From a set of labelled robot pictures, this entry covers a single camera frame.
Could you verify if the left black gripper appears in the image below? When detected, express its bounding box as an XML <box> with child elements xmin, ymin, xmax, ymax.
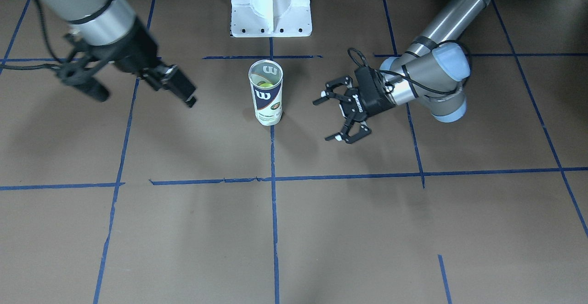
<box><xmin>312</xmin><ymin>66</ymin><xmax>395</xmax><ymax>144</ymax></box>

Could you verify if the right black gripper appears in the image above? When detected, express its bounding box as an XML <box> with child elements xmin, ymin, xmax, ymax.
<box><xmin>114</xmin><ymin>19</ymin><xmax>197</xmax><ymax>108</ymax></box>

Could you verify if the clear tennis ball can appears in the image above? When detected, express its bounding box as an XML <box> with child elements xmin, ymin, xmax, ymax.
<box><xmin>248</xmin><ymin>60</ymin><xmax>283</xmax><ymax>126</ymax></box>

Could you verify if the tennis ball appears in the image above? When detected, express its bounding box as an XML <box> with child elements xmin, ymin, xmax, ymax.
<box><xmin>256</xmin><ymin>80</ymin><xmax>275</xmax><ymax>89</ymax></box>

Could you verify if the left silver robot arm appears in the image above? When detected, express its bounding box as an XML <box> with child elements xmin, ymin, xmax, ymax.
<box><xmin>313</xmin><ymin>0</ymin><xmax>492</xmax><ymax>144</ymax></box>

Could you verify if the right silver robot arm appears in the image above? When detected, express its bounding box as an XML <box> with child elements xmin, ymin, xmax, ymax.
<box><xmin>35</xmin><ymin>0</ymin><xmax>197</xmax><ymax>107</ymax></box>

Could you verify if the white mounting column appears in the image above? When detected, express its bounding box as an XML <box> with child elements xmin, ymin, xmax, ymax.
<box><xmin>230</xmin><ymin>0</ymin><xmax>313</xmax><ymax>38</ymax></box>

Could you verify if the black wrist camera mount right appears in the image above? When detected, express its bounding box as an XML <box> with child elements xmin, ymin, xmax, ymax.
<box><xmin>57</xmin><ymin>32</ymin><xmax>139</xmax><ymax>102</ymax></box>

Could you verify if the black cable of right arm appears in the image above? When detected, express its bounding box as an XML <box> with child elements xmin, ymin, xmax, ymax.
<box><xmin>0</xmin><ymin>0</ymin><xmax>83</xmax><ymax>71</ymax></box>

